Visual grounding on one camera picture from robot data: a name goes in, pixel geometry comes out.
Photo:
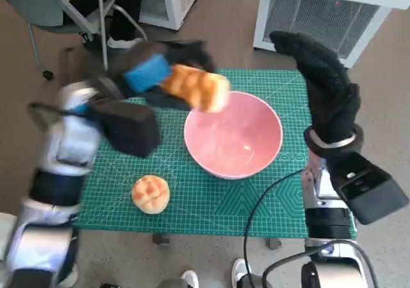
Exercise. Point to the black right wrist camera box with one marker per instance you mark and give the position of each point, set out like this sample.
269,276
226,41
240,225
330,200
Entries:
371,185

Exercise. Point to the white shoe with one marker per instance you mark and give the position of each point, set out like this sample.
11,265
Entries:
240,268
191,278

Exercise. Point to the person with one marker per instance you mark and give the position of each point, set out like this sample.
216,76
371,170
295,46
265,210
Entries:
123,16

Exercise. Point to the grey table foot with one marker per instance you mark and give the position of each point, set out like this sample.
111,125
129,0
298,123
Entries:
161,239
275,243

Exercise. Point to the green cutting mat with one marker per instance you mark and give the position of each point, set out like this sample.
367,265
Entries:
198,198

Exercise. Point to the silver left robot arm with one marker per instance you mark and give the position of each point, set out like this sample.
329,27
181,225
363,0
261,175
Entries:
64,147

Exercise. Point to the grey chair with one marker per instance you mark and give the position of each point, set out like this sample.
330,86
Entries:
38,3

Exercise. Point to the small white vented unit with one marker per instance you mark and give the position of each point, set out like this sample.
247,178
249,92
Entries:
179,0

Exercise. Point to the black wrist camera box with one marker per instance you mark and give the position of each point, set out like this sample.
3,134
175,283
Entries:
371,185
128,124

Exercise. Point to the long toy bread loaf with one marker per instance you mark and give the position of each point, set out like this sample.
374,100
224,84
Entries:
198,88

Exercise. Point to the pink bowl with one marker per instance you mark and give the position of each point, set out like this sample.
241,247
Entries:
234,140

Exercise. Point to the black left hand blue tape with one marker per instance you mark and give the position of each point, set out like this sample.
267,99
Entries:
147,70

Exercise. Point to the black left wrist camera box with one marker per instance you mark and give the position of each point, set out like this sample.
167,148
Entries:
128,124

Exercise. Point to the round toy bread bun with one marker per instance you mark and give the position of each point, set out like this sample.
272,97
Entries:
150,193

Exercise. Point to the large white vented unit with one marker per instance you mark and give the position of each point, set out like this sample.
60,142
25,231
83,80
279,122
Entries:
320,16

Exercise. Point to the black gloved right hand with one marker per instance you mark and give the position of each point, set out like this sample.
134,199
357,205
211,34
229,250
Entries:
330,89

